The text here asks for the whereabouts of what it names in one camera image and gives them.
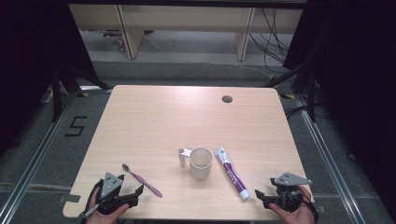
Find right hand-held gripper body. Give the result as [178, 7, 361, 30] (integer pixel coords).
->
[262, 172, 313, 213]

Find purple white toothpaste tube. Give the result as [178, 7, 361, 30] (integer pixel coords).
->
[214, 147, 251, 202]

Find white coiled cable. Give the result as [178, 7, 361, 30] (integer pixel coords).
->
[39, 88, 54, 105]

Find person's right hand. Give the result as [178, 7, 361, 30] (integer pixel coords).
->
[268, 185, 316, 224]

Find beige wooden desk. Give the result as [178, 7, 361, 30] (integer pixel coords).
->
[68, 3, 304, 62]

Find bundle of black cables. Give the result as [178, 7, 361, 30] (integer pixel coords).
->
[248, 7, 291, 75]

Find pink grey toothbrush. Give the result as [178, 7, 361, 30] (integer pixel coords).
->
[121, 163, 163, 199]

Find white cup with handle holder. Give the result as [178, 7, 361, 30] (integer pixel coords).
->
[177, 147, 214, 181]

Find black metal stand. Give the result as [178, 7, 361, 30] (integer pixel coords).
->
[263, 60, 318, 123]
[50, 63, 112, 123]

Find aluminium floor rail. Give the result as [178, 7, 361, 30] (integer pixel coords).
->
[294, 92, 366, 224]
[0, 91, 78, 224]

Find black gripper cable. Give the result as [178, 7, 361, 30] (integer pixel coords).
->
[298, 191, 320, 224]
[78, 186, 105, 218]

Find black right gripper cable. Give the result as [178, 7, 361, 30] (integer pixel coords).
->
[298, 191, 320, 224]

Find black floor cable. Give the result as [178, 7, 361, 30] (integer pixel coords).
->
[284, 105, 310, 121]

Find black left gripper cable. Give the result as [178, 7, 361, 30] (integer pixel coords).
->
[78, 186, 105, 218]

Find black curtain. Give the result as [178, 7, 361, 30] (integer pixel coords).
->
[0, 0, 96, 157]
[282, 0, 396, 216]

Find person's left hand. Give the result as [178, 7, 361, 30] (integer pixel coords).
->
[85, 186, 130, 224]

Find small colourful items under desk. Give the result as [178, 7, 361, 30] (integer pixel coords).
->
[101, 29, 126, 52]

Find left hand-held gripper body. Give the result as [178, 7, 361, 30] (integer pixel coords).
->
[96, 172, 140, 216]

